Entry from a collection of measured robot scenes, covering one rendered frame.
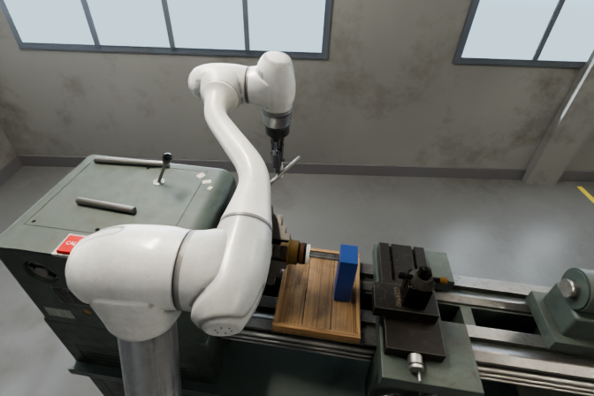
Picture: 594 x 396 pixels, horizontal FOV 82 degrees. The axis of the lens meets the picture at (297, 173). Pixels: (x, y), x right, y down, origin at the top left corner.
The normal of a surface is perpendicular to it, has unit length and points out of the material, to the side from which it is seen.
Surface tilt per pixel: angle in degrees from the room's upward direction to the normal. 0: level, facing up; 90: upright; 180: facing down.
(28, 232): 0
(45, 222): 0
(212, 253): 13
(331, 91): 90
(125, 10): 90
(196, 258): 19
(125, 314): 77
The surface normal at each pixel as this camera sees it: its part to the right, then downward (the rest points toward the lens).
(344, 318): 0.04, -0.79
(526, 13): 0.00, 0.61
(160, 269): 0.14, -0.24
